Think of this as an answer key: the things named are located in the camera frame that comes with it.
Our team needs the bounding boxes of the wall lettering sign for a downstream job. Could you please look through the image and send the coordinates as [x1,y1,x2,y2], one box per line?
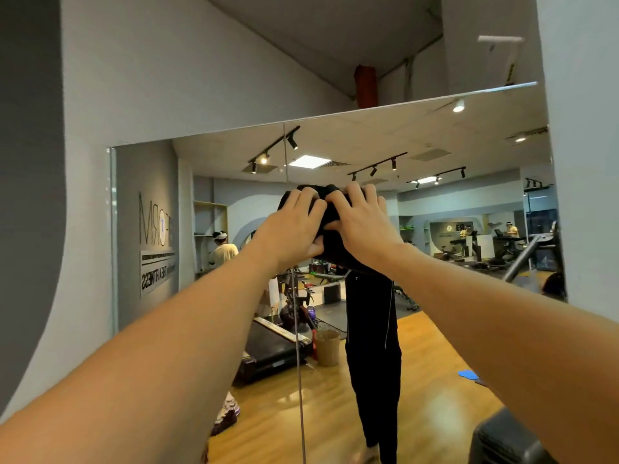
[138,190,178,298]

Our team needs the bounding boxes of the grey metal handrail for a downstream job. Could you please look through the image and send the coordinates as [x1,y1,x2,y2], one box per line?
[501,235,543,284]

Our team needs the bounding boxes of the pair of sneakers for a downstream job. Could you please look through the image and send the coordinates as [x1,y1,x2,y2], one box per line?
[210,391,241,437]

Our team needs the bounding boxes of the person's right hand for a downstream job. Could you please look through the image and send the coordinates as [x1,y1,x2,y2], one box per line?
[322,182,405,272]

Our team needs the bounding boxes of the red pipe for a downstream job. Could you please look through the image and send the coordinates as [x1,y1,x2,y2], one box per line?
[353,65,379,111]

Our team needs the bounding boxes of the person's left forearm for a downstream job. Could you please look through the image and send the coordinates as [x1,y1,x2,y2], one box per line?
[0,240,272,464]

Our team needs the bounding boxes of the person's right forearm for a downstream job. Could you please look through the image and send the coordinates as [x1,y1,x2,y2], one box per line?
[386,240,619,464]

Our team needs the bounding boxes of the person's black clothing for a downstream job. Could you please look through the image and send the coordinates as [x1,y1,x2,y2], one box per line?
[343,266,403,464]

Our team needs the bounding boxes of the white hanging ceiling sign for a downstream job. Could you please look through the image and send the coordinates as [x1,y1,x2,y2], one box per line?
[477,35,526,87]

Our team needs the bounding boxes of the black treadmill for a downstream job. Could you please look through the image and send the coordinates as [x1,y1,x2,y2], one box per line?
[234,316,315,385]

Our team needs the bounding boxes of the black padded seat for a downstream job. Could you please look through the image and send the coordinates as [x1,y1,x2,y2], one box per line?
[467,407,558,464]

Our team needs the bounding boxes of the large wall mirror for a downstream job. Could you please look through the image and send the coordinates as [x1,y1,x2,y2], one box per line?
[108,81,567,464]

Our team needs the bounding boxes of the black exercise bike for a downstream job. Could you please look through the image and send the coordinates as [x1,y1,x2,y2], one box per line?
[279,268,318,335]

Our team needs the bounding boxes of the person's left hand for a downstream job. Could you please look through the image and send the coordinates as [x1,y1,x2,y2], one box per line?
[251,187,330,274]

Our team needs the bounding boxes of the square ceiling light panel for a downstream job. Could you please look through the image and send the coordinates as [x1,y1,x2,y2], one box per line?
[288,155,333,170]

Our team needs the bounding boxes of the wooden wall shelf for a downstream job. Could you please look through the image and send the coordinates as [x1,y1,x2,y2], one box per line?
[193,200,229,237]

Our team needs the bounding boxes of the black cleaning cloth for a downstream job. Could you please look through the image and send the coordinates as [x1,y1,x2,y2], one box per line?
[278,184,369,275]

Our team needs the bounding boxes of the black track light rail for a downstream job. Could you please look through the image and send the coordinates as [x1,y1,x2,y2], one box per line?
[347,152,409,182]
[247,125,301,175]
[406,166,468,190]

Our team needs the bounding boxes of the woven wicker basket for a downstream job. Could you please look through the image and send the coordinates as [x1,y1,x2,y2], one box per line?
[315,329,342,368]

